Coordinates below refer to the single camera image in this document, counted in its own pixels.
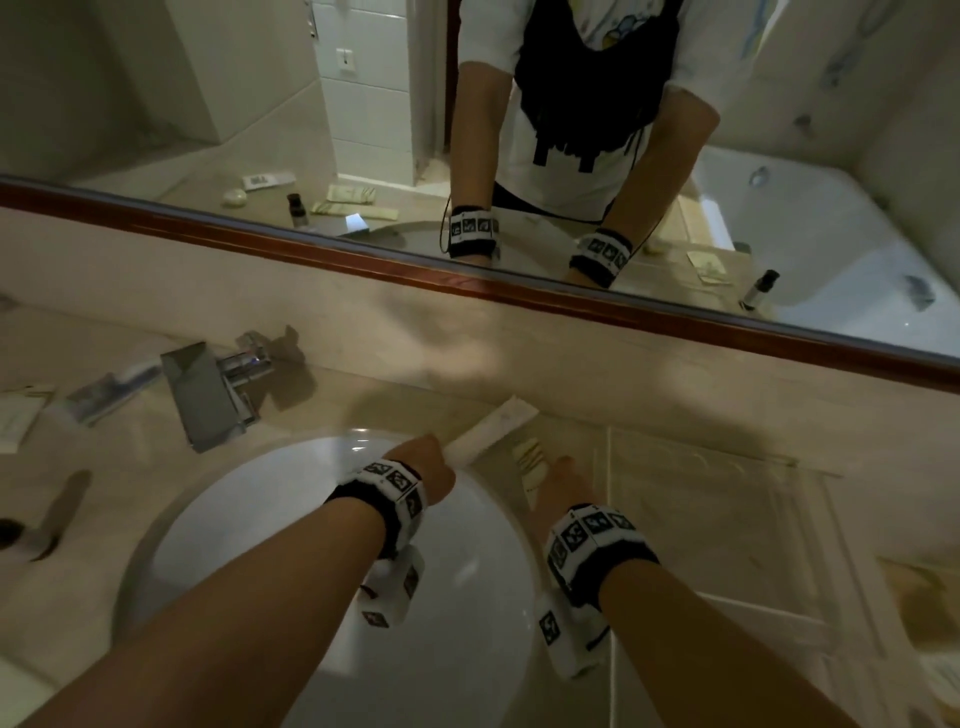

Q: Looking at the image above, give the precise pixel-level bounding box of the white toothpaste tube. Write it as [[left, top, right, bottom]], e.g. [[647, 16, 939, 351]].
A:
[[446, 396, 541, 468]]

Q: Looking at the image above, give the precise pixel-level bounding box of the person's right forearm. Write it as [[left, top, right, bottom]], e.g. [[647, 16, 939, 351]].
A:
[[596, 556, 862, 728]]

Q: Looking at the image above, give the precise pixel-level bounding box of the white round sink basin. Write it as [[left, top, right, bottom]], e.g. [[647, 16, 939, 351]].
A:
[[112, 429, 625, 728]]

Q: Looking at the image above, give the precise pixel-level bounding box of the chrome square faucet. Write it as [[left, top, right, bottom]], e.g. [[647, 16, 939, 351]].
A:
[[159, 330, 276, 456]]

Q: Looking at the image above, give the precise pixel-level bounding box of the person's left forearm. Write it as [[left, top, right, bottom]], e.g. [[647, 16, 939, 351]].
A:
[[15, 495, 393, 728]]

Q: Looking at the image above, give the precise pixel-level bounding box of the marker-printed wrist band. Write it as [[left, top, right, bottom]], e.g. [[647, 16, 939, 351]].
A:
[[327, 457, 429, 561], [541, 504, 661, 610]]

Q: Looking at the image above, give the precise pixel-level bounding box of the clear glass tray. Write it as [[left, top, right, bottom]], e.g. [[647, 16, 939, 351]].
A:
[[603, 426, 905, 728]]

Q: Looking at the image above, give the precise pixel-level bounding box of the wood-framed wall mirror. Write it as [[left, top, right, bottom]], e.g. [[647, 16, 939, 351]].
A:
[[0, 0, 960, 396]]

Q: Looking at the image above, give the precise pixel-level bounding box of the marker-printed left wrist band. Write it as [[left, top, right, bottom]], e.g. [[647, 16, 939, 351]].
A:
[[327, 457, 429, 561]]

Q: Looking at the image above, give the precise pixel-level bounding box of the white flat paper packet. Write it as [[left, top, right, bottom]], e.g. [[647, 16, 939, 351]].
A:
[[0, 384, 58, 456]]

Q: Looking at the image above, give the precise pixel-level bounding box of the person's left hand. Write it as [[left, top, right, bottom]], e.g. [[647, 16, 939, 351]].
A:
[[386, 433, 457, 519]]

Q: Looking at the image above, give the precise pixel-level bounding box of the marker-printed right wrist band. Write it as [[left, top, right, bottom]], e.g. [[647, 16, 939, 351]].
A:
[[541, 504, 661, 610]]

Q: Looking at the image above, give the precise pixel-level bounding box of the person's right hand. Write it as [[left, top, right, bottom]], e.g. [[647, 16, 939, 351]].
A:
[[523, 456, 583, 543]]

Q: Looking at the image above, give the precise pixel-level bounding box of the striped cream packet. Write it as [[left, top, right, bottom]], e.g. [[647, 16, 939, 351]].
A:
[[511, 438, 553, 505]]

